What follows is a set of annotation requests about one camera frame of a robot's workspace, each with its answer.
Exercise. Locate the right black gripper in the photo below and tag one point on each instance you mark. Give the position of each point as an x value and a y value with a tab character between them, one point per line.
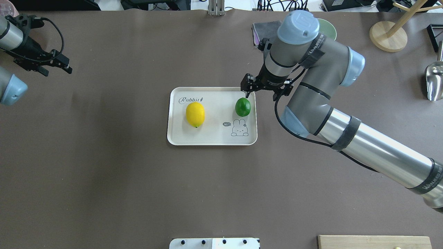
268	79

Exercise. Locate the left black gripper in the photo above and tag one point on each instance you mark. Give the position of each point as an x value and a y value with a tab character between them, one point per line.
30	45

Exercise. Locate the green lime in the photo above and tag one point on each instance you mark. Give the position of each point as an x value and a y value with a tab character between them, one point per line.
242	107

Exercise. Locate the yellow lemon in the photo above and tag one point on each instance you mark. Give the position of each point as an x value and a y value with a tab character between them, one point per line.
195	114

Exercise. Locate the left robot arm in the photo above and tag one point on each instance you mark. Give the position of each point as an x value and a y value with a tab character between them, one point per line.
12	88

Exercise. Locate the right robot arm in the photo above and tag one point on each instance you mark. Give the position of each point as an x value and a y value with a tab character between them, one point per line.
330	64

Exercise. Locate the white rabbit tray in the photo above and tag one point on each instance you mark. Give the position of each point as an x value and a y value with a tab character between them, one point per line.
222	126

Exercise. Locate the grey folded cloth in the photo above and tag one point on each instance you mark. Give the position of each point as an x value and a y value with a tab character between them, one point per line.
265	30

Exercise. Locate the pink bowl with ice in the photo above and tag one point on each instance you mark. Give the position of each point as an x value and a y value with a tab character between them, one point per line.
7	8

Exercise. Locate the green ceramic bowl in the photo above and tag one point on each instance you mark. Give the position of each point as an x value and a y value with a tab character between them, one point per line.
326	28

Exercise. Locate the wooden cup tree stand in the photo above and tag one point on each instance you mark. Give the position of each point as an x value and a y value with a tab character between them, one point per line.
389	36

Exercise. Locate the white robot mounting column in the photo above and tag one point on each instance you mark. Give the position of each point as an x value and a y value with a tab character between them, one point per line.
215	243

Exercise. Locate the wooden cutting board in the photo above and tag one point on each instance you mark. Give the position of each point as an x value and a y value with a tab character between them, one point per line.
373	242

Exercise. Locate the metal scoop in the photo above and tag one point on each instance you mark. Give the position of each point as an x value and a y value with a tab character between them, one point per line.
434	77

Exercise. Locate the aluminium frame post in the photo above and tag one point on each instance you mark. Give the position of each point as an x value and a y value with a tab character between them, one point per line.
216	7

